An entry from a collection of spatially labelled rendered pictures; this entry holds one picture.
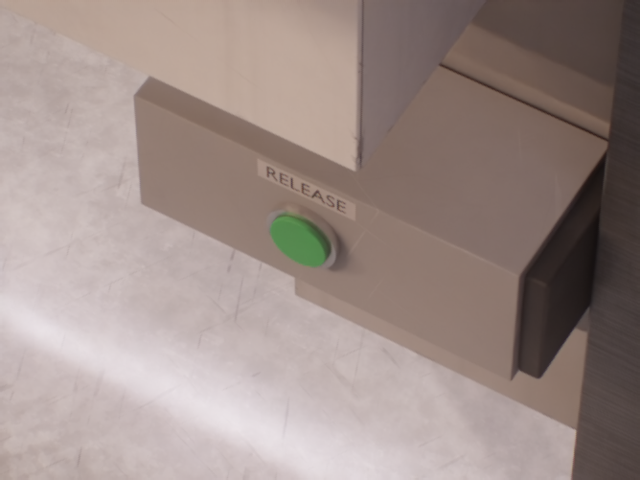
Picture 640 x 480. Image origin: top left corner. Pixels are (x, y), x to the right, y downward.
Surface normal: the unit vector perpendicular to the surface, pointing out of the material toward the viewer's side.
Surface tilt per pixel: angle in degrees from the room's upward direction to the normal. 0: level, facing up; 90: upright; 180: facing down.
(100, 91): 0
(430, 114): 0
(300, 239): 90
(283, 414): 0
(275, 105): 90
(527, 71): 90
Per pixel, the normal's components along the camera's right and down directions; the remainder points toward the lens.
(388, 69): 0.86, 0.41
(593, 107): -0.51, 0.69
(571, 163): 0.00, -0.60
